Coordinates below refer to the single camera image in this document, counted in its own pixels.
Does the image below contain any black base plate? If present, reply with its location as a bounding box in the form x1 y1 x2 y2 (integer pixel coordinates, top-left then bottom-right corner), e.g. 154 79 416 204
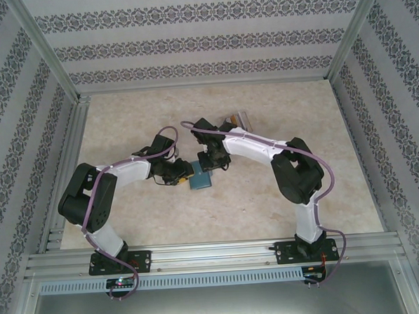
87 249 154 277
274 237 341 266

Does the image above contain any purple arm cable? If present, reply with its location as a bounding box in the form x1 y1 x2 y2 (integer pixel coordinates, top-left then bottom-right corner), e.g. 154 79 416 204
76 125 189 304
180 112 350 295

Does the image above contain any aluminium frame post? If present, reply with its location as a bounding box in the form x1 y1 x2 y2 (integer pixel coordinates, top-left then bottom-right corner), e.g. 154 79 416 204
322 0 392 84
6 0 83 107

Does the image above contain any grey metal sheet panel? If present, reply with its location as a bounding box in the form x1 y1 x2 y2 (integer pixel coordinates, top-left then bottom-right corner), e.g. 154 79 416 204
12 274 419 314

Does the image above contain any aluminium side rail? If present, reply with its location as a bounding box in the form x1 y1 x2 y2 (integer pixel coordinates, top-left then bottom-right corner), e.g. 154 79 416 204
30 96 99 253

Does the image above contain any stack of cards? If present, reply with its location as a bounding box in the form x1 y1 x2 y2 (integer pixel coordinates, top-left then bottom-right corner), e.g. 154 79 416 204
223 110 255 135

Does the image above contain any slotted grey cable duct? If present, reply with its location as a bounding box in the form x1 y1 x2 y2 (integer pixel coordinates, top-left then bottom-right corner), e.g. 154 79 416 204
38 267 305 295

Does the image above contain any controller board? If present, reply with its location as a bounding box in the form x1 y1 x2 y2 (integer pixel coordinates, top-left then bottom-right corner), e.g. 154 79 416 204
105 276 136 289
302 265 328 283

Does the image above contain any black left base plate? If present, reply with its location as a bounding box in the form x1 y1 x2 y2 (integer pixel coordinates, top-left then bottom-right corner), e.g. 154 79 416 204
87 249 154 277

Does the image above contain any aluminium back rail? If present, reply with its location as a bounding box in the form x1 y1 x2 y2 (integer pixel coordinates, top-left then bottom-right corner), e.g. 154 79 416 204
75 74 335 98

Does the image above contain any teal card holder wallet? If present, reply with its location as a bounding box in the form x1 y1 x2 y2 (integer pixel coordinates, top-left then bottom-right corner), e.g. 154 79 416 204
187 159 215 191

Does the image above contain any right controller board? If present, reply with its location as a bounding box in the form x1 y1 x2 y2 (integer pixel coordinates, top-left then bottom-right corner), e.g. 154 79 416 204
302 265 328 283

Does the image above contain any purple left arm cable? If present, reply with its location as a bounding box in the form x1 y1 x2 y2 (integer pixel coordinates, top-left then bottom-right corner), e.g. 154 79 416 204
76 125 189 304

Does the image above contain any aluminium front rail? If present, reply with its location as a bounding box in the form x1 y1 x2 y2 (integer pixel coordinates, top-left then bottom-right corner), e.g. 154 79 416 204
24 231 405 280

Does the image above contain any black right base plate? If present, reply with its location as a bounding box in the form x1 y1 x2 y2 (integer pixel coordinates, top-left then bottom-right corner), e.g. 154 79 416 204
274 237 341 266

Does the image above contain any left controller board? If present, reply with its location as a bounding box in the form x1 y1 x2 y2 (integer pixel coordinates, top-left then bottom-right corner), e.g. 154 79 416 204
105 276 136 289

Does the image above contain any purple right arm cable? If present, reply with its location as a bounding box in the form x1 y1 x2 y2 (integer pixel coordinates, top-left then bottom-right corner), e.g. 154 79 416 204
180 112 350 295

